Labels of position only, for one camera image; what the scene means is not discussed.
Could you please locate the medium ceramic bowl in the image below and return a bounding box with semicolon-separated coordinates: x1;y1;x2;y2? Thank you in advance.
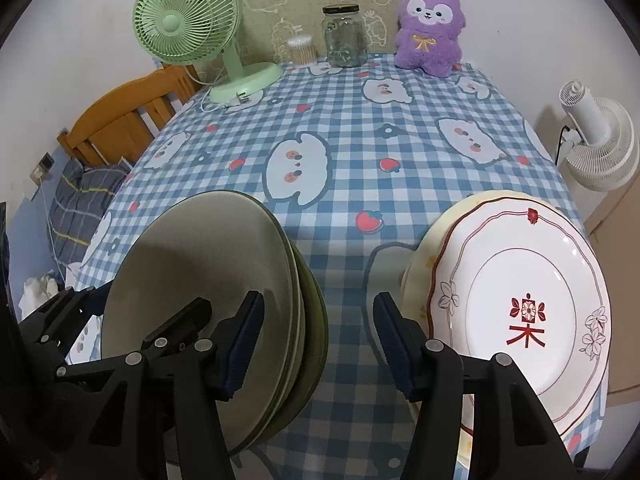
101;191;305;454

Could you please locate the large ceramic bowl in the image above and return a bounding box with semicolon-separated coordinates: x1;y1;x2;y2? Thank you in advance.
234;192;330;456

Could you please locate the white plate red character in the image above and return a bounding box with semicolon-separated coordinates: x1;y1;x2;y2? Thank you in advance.
425;196;611;434

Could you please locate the cream floral plate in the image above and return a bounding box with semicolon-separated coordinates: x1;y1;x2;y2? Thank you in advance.
400;190;544;336

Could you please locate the grey plaid bedding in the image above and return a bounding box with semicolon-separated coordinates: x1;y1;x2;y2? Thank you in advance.
48;158;131;266

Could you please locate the wooden chair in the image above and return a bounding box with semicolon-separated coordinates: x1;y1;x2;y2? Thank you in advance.
58;65;201;167

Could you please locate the blue checked tablecloth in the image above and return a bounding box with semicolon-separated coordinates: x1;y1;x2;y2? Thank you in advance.
78;54;578;479

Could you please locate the white standing fan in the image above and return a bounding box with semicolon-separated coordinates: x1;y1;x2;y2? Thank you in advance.
556;79;639;193

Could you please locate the cotton swab container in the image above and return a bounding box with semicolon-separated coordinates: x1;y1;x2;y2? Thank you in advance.
286;35;318;67

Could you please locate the green desk fan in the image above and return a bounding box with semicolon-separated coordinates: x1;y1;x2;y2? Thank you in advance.
132;0;283;104

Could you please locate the glass jar black lid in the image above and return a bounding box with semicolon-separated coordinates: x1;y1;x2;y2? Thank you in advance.
322;3;368;68

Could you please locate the purple plush bunny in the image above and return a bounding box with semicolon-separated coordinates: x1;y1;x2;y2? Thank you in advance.
394;0;465;78

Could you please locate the wall power outlet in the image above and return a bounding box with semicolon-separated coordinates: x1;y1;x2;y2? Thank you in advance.
29;153;55;186

